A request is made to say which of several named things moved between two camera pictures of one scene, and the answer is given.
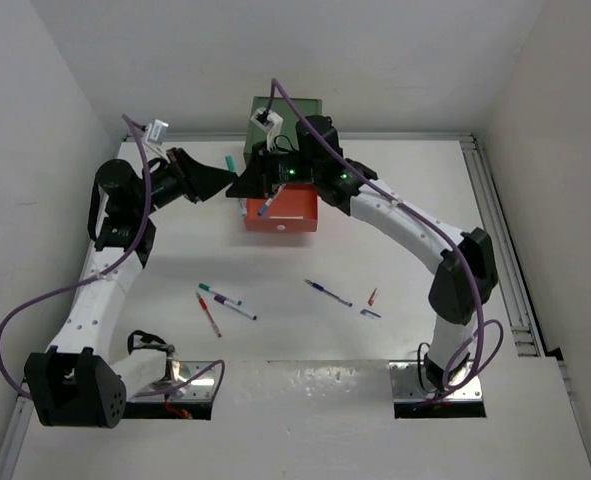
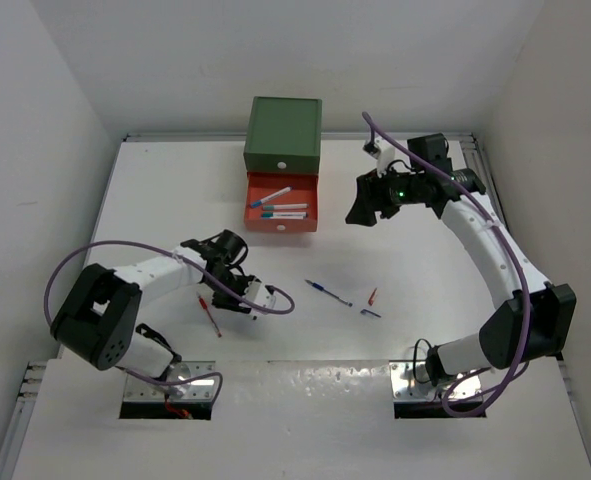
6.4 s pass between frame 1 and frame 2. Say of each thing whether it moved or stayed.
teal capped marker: moved
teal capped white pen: moved
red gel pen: stayed
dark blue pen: stayed
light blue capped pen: moved
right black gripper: moved
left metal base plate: stayed
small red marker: stayed
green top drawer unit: stayed
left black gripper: moved
